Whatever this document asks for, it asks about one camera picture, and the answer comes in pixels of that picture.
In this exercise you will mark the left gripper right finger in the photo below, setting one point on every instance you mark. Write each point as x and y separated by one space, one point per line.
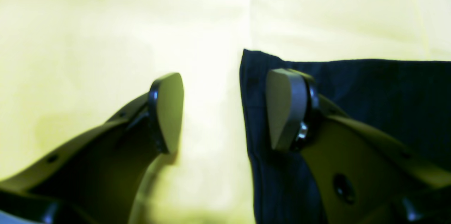
364 176

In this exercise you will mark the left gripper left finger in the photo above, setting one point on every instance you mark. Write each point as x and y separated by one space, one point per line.
95 177

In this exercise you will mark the dark navy T-shirt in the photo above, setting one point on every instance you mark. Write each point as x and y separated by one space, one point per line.
409 100

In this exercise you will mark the yellow table cloth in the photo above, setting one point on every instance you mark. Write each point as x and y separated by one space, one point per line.
68 65

